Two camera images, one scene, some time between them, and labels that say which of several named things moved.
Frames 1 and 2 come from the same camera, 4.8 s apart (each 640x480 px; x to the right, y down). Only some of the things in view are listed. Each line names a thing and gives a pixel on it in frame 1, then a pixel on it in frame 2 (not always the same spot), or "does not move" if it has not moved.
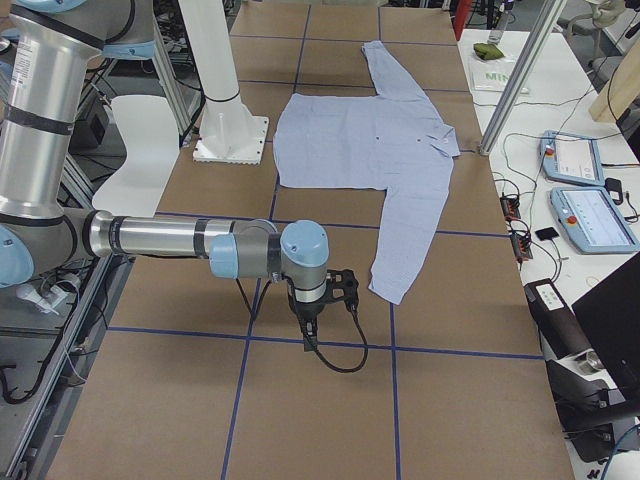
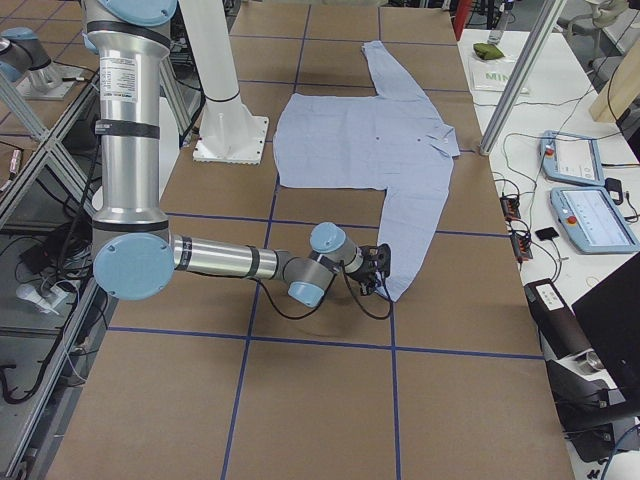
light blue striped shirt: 391,141 does not move
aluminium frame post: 521,77 does not move
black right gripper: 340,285 -> 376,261
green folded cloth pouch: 487,51 does not move
